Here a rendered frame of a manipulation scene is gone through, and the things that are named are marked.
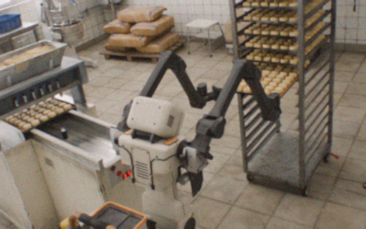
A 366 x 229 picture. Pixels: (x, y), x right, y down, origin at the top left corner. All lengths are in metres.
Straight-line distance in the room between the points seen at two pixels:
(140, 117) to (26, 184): 1.33
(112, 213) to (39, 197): 1.23
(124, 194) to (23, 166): 0.74
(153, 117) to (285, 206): 1.67
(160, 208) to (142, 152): 0.34
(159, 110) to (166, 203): 0.45
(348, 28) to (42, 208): 4.39
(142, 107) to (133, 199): 0.89
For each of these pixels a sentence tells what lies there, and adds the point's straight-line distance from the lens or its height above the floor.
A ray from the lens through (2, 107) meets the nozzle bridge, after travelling 2.81.
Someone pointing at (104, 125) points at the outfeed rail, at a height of 0.89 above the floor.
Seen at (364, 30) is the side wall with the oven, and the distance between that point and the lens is 5.90.
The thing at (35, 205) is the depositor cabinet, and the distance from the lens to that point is 3.05.
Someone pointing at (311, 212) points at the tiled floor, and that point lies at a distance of 3.14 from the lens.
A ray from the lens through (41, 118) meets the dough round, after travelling 2.88.
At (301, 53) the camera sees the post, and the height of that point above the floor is 1.14.
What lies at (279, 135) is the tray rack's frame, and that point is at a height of 0.15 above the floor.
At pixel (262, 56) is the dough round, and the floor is 1.05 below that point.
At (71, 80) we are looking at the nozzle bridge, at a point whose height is 1.05.
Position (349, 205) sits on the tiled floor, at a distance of 3.24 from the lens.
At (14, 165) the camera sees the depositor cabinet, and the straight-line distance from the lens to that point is 2.86.
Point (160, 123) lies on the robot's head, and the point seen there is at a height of 1.25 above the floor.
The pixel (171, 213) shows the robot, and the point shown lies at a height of 0.78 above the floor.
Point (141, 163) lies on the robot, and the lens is 1.84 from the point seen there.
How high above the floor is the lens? 2.05
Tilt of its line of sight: 27 degrees down
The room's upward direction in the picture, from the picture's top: 9 degrees counter-clockwise
